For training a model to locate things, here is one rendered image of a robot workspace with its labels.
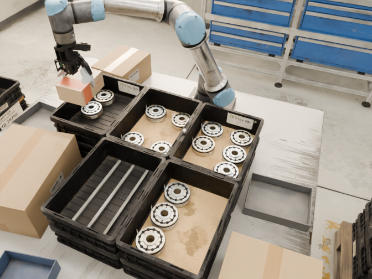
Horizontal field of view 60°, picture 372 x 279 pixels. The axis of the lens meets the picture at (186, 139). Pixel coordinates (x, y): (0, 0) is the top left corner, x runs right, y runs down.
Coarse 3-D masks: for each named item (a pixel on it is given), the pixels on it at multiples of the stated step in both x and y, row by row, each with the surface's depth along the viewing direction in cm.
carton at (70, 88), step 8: (96, 72) 138; (64, 80) 133; (72, 80) 133; (80, 80) 133; (96, 80) 137; (56, 88) 132; (64, 88) 130; (72, 88) 130; (80, 88) 130; (88, 88) 132; (96, 88) 138; (64, 96) 133; (72, 96) 132; (80, 96) 130; (88, 96) 134; (80, 104) 133
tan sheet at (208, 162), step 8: (224, 128) 158; (224, 136) 154; (216, 144) 150; (224, 144) 150; (192, 152) 146; (216, 152) 146; (184, 160) 142; (192, 160) 143; (200, 160) 143; (208, 160) 143; (216, 160) 143; (208, 168) 139; (240, 168) 140
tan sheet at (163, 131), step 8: (168, 112) 165; (176, 112) 165; (144, 120) 161; (168, 120) 161; (136, 128) 156; (144, 128) 156; (152, 128) 156; (160, 128) 157; (168, 128) 157; (144, 136) 153; (152, 136) 153; (160, 136) 153; (168, 136) 153; (176, 136) 153; (144, 144) 149; (152, 144) 149
